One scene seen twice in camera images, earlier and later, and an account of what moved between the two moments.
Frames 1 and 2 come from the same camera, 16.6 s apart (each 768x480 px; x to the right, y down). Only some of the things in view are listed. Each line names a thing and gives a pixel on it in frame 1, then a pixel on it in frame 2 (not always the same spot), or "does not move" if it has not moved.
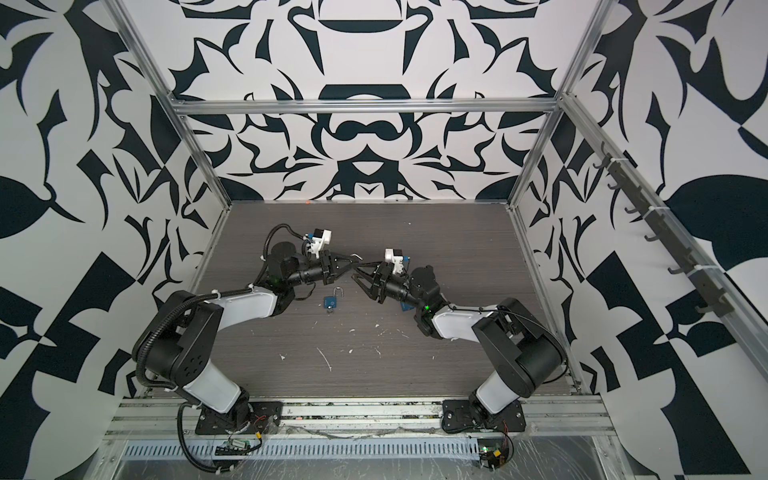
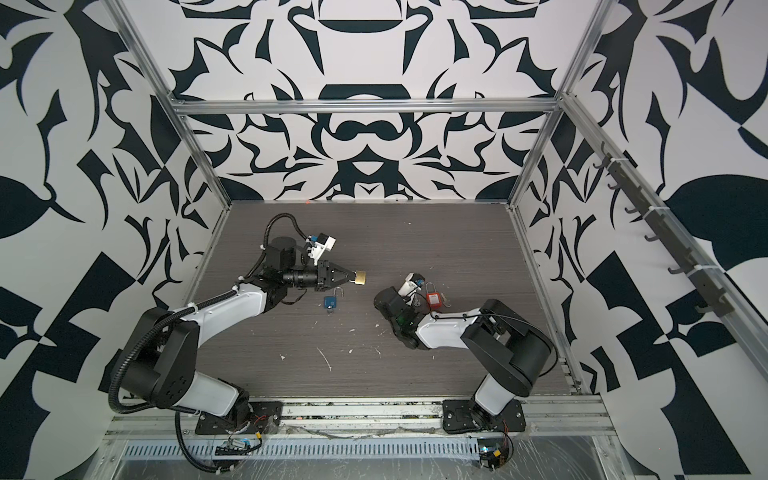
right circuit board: (492, 452) does not move
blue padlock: (331, 302) does not move
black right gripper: (379, 282) -> (378, 307)
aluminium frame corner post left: (128, 28) does not move
